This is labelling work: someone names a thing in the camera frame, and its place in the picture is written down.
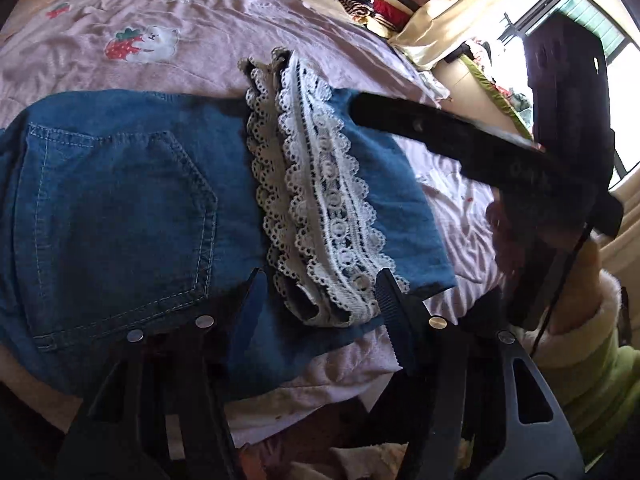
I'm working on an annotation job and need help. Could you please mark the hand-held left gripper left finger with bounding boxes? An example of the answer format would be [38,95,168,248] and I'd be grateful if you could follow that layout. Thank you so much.
[55,267,271,480]

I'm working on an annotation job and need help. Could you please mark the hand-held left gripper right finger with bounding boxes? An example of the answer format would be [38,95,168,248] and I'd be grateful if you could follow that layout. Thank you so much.
[375,267,586,480]

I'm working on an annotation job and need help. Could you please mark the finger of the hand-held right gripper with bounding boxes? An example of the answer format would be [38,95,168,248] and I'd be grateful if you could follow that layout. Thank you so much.
[347,91,543,188]

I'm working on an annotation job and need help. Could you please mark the blue denim pants lace hem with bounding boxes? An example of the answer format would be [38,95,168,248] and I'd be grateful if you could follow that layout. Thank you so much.
[0,47,458,403]

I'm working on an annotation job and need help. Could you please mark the white cloth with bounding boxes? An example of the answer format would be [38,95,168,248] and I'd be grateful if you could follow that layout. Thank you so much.
[417,70,451,108]

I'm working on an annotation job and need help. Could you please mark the window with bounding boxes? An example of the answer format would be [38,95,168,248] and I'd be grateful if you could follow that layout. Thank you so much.
[500,0,640,191]

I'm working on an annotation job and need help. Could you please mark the green trimmed cushion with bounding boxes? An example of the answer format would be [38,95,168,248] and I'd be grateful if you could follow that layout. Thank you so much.
[457,52,533,136]

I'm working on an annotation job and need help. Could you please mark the cream curtain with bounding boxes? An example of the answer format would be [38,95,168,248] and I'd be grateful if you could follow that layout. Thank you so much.
[390,0,566,71]

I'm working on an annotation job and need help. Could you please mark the pink dotted cloth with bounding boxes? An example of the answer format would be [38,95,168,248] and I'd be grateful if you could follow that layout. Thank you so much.
[240,435,416,480]

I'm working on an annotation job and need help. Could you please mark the pink cartoon print quilt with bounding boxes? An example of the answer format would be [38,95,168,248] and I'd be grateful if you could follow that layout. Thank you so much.
[0,0,506,451]

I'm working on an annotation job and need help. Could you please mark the black cable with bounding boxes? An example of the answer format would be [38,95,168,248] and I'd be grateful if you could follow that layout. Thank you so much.
[530,222,591,358]

